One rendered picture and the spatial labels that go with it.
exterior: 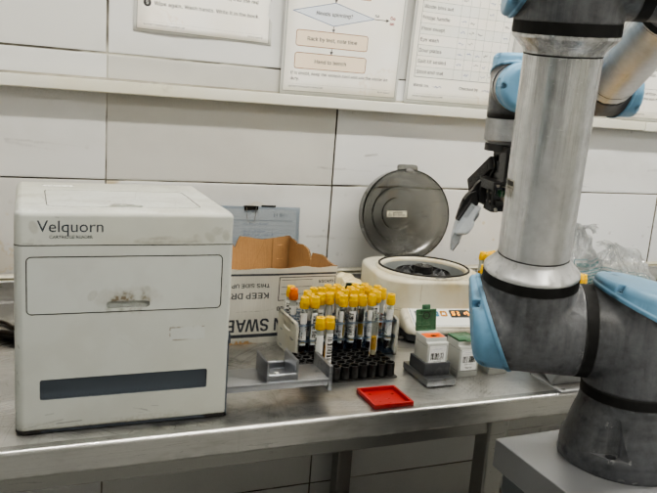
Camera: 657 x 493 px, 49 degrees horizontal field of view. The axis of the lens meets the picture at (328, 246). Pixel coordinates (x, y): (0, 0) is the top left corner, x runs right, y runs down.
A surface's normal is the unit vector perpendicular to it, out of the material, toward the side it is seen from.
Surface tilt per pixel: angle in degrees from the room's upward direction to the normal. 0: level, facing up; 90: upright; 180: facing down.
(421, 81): 92
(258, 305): 89
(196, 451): 90
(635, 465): 72
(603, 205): 90
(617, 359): 106
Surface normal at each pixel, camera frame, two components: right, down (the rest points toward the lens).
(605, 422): -0.66, -0.21
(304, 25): 0.36, 0.27
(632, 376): -0.40, 0.16
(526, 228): -0.58, 0.25
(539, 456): 0.06, -0.98
